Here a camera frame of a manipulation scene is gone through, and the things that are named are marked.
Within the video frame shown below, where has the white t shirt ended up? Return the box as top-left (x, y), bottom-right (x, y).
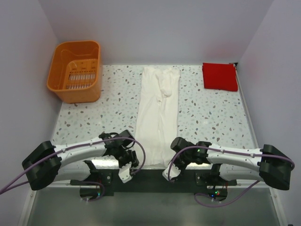
top-left (135, 67), bottom-right (181, 167)

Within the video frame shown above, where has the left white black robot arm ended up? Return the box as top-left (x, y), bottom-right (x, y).
top-left (22, 129), bottom-right (139, 190)

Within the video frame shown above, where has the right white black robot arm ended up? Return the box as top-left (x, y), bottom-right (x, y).
top-left (162, 137), bottom-right (295, 191)

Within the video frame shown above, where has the red folded t shirt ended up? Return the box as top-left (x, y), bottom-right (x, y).
top-left (202, 63), bottom-right (238, 92)

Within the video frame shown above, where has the orange plastic basket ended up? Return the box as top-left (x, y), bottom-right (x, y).
top-left (47, 40), bottom-right (103, 104)

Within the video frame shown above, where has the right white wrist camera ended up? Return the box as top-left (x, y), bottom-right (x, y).
top-left (162, 164), bottom-right (181, 182)

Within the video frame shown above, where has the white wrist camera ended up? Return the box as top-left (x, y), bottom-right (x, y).
top-left (118, 166), bottom-right (132, 184)
top-left (162, 164), bottom-right (181, 182)

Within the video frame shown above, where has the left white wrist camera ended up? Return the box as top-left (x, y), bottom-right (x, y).
top-left (118, 166), bottom-right (132, 184)

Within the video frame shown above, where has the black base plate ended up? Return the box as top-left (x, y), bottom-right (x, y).
top-left (70, 169), bottom-right (237, 199)

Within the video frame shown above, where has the aluminium rail frame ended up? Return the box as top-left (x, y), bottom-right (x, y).
top-left (27, 186), bottom-right (285, 226)

